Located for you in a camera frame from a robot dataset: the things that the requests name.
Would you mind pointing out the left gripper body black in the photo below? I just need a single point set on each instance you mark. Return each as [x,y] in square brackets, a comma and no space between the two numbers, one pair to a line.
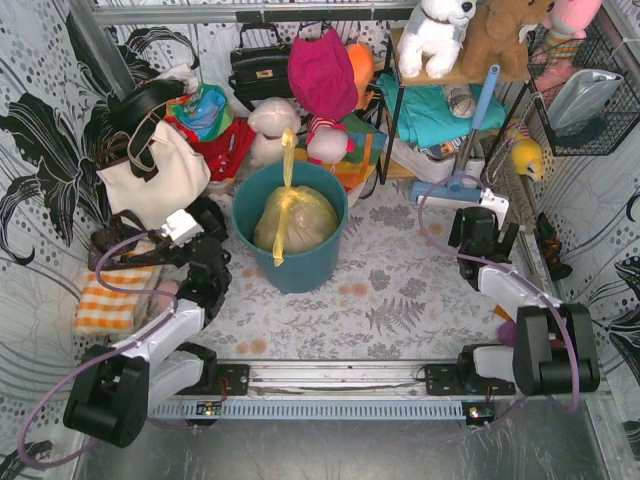
[151,246]

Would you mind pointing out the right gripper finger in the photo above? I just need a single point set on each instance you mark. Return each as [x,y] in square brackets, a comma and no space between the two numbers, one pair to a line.
[455,237]
[505,245]

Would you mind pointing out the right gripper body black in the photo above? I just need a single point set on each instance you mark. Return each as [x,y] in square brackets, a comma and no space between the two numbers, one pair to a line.
[455,232]

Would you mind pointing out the blue floor mop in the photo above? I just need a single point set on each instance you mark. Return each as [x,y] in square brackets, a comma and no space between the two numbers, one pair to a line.
[461,188]

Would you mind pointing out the yellow trash bag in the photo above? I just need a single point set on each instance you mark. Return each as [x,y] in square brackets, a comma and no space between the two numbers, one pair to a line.
[295,219]

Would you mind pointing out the teal trash bin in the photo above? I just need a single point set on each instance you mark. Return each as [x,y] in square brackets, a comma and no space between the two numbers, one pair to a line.
[300,272]

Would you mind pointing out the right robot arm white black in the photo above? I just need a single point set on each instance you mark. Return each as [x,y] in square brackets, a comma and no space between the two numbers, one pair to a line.
[548,346]

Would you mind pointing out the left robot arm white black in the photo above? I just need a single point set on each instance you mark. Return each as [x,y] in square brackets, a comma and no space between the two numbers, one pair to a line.
[145,350]

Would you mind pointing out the cream canvas tote bag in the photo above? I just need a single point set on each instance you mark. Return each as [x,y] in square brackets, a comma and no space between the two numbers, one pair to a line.
[182,175]

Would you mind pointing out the colourful printed bag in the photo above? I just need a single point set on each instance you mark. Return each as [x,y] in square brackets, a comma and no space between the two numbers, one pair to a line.
[202,116]

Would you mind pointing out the magenta cloth bag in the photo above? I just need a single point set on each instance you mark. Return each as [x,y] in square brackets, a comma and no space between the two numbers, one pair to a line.
[321,76]

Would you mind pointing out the pink rolled towel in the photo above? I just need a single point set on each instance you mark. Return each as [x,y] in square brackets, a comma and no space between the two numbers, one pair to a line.
[170,286]

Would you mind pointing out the dark patterned cloth right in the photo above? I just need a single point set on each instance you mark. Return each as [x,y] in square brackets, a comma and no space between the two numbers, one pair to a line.
[551,248]

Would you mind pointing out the red cloth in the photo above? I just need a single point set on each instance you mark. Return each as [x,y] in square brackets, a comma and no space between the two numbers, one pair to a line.
[225,154]

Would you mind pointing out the white sneaker right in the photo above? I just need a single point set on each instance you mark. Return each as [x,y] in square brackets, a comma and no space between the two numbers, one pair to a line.
[472,166]

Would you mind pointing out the white sneaker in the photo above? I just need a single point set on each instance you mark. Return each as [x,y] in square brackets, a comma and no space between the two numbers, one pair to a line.
[422,166]
[472,166]

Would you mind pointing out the white sneaker left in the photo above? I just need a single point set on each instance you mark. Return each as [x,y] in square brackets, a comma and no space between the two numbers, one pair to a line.
[422,166]

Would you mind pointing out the yellow plush toy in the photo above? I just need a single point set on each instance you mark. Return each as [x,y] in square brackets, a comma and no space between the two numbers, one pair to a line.
[525,153]

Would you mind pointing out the cream plush lamb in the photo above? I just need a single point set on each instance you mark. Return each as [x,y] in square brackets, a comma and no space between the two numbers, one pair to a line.
[270,119]

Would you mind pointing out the orange white checkered towel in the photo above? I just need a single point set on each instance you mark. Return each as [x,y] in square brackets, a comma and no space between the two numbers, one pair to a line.
[102,311]

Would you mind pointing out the rainbow striped cloth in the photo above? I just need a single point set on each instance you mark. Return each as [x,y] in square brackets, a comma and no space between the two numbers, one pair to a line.
[357,166]

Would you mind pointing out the grey patterned ball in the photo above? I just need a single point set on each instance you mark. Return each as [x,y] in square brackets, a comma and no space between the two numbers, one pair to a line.
[460,100]

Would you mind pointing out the teal folded cloth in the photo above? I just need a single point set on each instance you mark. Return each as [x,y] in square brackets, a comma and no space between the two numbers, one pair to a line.
[425,119]

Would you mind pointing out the black hat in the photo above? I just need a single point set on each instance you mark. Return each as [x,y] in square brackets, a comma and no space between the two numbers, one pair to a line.
[126,114]

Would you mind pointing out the pink white plush doll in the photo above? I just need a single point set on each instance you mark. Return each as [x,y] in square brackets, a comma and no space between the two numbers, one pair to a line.
[328,141]

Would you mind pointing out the black leather handbag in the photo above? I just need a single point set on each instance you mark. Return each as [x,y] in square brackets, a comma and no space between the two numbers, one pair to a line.
[260,73]

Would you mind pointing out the brown plush dog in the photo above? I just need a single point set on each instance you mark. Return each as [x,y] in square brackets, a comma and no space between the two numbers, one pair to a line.
[498,30]

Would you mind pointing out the white grey plush dog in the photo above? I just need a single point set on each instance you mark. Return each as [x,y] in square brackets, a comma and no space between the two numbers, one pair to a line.
[432,38]

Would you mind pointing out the orange plush toy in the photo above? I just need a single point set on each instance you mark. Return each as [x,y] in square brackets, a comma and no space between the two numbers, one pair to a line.
[362,61]

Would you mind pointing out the pink plush toy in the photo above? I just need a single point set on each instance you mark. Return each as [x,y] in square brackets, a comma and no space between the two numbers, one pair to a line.
[568,20]

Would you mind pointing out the metal pole with handle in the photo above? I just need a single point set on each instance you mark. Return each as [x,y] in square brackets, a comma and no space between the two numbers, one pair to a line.
[531,272]

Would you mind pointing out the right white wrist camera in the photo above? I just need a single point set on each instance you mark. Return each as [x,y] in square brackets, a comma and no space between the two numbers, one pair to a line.
[497,203]

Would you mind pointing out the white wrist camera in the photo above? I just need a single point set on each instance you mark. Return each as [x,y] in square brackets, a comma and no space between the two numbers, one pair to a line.
[497,203]
[180,227]

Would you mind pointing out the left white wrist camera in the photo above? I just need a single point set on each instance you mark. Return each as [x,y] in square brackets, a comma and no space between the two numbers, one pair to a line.
[180,227]

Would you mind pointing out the wooden black frame shelf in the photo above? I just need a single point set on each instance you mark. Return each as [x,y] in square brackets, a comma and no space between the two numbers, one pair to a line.
[386,168]

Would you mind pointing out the metal base rail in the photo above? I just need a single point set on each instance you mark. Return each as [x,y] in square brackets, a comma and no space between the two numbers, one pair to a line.
[187,390]

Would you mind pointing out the black wire basket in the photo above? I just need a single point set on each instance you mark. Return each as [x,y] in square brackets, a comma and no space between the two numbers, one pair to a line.
[551,68]

